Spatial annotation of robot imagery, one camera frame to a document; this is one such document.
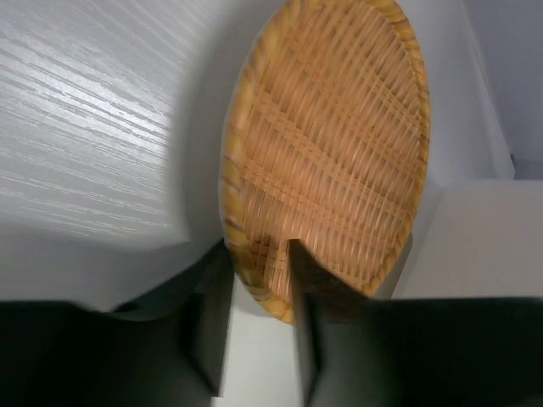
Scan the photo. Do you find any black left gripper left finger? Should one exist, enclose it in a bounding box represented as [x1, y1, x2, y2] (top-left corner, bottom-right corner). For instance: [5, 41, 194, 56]
[109, 239, 237, 398]

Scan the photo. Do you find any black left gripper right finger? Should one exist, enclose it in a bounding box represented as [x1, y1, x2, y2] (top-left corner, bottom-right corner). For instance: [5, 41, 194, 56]
[288, 237, 383, 407]

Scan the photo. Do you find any round orange woven basket plate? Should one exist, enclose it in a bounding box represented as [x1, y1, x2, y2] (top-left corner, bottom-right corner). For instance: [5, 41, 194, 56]
[219, 1, 430, 324]

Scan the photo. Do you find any white plastic bin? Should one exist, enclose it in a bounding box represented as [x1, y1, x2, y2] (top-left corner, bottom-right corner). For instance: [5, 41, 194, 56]
[393, 1, 542, 298]

